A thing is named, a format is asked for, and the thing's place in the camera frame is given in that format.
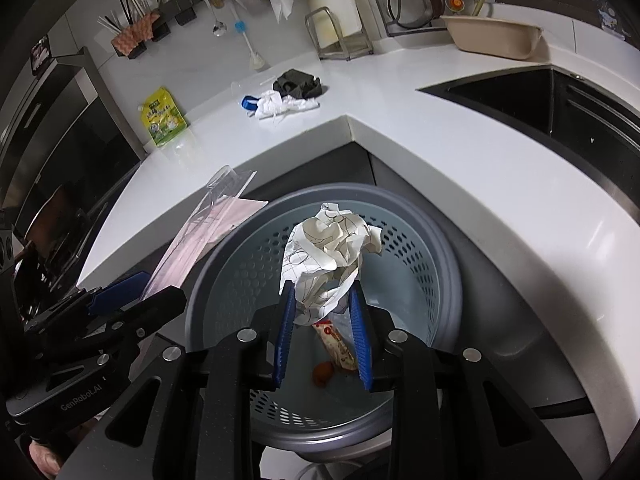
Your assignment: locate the green seasoning pouch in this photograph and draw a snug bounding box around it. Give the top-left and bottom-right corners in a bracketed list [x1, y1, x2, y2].
[139, 87, 190, 148]

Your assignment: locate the small black wall device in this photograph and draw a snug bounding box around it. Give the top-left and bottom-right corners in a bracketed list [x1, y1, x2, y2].
[30, 34, 51, 73]

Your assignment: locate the black cloth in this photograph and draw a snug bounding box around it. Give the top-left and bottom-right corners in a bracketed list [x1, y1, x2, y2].
[272, 69, 326, 100]

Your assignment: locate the black kitchen sink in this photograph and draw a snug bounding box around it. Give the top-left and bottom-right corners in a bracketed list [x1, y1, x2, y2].
[416, 66, 640, 221]

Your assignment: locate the pink packet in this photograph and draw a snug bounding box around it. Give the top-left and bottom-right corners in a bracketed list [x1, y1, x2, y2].
[142, 165, 270, 301]

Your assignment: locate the white tissue with blue clip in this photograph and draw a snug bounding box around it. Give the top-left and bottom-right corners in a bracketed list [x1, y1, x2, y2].
[252, 89, 320, 122]

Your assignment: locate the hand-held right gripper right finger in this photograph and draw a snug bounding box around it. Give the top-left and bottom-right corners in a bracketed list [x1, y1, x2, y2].
[348, 280, 583, 480]

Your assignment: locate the pink patterned dishcloth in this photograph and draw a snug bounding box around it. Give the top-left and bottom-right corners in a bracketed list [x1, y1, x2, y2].
[111, 12, 161, 55]

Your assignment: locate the metal spoon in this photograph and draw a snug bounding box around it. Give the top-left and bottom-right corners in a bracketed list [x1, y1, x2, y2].
[200, 0, 228, 37]

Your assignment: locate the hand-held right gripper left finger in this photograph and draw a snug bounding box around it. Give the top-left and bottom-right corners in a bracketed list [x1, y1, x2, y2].
[60, 280, 298, 480]

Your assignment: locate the orange fruit peel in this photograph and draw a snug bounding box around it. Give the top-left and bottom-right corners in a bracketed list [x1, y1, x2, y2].
[312, 361, 335, 388]

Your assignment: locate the blue-handled bottle brush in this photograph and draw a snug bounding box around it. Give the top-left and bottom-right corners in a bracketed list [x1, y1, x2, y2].
[227, 0, 268, 71]

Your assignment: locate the grey perforated waste basket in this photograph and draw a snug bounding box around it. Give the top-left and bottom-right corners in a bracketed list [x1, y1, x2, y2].
[184, 183, 463, 461]

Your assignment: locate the printed snack wrapper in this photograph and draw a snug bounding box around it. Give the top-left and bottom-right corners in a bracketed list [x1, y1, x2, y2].
[312, 317, 358, 373]

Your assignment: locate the bundle of chopsticks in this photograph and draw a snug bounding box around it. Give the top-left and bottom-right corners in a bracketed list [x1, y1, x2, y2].
[97, 0, 151, 31]

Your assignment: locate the printed glass cup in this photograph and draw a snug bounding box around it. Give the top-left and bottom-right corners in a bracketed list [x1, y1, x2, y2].
[597, 2, 632, 41]

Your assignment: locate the person's left hand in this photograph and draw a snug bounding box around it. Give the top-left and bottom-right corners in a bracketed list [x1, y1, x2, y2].
[27, 440, 68, 480]

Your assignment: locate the black lid rack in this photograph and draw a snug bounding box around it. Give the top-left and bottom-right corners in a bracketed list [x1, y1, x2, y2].
[370, 0, 451, 38]

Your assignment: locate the metal cutting board rack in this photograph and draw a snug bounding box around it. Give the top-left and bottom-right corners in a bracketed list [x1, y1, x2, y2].
[305, 6, 373, 61]

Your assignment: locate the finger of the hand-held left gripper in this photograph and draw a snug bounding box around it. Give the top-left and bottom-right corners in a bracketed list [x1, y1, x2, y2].
[35, 285, 188, 392]
[22, 270, 153, 336]

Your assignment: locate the white paper ball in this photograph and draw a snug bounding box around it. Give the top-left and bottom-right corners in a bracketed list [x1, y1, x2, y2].
[277, 202, 385, 328]

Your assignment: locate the beige plastic basin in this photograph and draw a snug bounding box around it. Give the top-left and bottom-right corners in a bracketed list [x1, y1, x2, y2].
[440, 15, 543, 62]

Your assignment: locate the black range hood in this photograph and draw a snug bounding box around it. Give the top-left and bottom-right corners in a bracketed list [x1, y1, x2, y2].
[0, 47, 148, 311]

